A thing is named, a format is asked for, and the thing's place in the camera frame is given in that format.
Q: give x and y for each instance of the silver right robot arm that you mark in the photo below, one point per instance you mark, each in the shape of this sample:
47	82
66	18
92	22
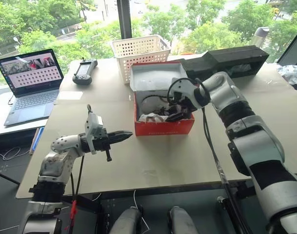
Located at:
255	146

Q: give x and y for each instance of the dark window frame post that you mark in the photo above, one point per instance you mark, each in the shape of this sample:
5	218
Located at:
124	17

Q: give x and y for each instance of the white side table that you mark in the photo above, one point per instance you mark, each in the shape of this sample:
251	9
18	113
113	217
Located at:
17	130

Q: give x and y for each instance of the black open shoebox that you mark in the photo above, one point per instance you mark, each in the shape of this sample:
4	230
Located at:
236	54

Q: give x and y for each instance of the black handheld remote controller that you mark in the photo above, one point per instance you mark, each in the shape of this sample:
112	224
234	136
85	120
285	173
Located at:
84	70

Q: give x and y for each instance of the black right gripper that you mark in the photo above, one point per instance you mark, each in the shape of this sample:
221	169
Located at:
185	104

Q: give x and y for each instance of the grey laptop with lit screen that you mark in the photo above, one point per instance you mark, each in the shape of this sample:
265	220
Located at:
31	107

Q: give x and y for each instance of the blue flat ruler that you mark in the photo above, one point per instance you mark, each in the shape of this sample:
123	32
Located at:
39	139

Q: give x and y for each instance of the red shoebox with white lid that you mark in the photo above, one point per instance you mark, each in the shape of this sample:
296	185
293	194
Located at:
163	128

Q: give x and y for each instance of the white tissue paper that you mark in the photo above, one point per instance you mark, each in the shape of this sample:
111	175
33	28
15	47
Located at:
148	118

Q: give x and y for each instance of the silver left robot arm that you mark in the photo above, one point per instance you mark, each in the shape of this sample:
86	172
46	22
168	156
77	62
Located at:
58	161

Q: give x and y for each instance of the grey metal chimney pipe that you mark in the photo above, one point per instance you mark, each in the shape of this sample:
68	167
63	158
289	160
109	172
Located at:
260	36

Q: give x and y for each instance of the white shoe with black trim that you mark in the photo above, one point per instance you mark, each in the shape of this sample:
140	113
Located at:
151	103

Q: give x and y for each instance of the black table frame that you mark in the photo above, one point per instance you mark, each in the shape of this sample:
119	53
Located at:
90	204

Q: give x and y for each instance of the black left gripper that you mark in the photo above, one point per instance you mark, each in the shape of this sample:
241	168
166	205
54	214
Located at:
102	143

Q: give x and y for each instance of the crumpled silver white wrapping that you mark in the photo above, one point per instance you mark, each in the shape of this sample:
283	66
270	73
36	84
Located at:
291	74

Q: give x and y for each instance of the white plastic lattice basket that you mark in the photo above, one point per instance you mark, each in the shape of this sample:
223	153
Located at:
138	58

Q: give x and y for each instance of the white paper card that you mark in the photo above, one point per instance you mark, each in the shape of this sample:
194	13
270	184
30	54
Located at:
70	95

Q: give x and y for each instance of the grey rounded robot leg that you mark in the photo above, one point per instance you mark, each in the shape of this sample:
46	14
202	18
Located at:
126	219
181	219

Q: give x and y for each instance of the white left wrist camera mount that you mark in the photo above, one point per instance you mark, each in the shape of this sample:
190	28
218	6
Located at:
93	126

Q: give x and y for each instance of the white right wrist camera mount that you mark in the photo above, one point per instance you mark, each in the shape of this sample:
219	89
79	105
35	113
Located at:
185	85

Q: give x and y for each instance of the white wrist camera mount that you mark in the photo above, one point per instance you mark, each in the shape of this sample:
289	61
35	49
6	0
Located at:
93	126
185	85

